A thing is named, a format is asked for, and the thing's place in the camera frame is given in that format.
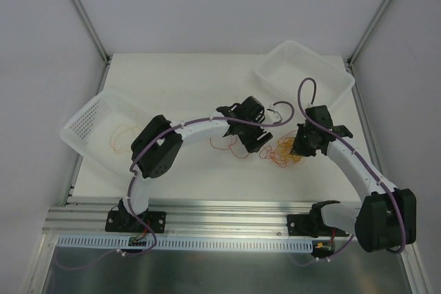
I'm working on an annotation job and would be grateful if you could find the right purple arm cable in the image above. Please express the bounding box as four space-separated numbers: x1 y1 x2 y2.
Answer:
297 77 407 254

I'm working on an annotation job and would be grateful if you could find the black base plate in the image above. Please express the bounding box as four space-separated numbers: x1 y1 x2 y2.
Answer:
105 208 167 233
286 214 349 238

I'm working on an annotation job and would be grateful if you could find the aluminium mounting rail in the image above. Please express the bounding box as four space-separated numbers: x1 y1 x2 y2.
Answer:
43 198 312 238

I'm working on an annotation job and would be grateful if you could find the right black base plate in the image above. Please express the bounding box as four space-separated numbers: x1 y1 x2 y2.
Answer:
286 214 349 238

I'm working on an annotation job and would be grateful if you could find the left white plastic basket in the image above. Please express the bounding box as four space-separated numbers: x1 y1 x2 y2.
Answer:
60 90 154 173

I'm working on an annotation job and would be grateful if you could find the aluminium frame post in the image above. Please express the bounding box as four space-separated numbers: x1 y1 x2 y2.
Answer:
346 0 394 70
70 0 111 63

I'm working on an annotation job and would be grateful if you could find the separated orange wire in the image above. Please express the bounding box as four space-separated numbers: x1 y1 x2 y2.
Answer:
109 110 142 154

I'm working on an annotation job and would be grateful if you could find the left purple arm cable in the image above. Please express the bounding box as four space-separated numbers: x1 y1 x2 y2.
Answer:
127 101 295 212

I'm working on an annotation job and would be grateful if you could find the right white plastic basket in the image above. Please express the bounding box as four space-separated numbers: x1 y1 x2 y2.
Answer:
255 41 355 110

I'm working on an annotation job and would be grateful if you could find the orange yellow wire bundle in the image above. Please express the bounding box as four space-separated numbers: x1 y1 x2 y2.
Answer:
209 134 307 169

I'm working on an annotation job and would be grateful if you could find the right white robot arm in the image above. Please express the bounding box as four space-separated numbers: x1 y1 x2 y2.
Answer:
291 105 417 253

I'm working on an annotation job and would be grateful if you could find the left aluminium frame post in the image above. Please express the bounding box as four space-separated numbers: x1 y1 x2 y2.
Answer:
70 0 111 63

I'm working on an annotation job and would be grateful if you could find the right aluminium frame post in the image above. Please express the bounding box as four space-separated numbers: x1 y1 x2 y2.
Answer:
346 0 394 70

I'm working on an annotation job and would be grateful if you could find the white plastic basket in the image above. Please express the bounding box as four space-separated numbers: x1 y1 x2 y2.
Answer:
255 41 355 110
60 90 154 173

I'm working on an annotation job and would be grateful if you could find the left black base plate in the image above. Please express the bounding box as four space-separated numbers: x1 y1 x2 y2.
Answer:
105 208 167 233

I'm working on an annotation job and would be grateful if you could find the white slotted cable duct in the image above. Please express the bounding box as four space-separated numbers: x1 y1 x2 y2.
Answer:
57 235 313 253

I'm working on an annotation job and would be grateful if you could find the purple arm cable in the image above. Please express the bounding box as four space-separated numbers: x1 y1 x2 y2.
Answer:
127 101 295 212
297 77 407 254

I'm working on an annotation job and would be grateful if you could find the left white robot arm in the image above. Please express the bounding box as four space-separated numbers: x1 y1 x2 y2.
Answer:
119 96 280 231

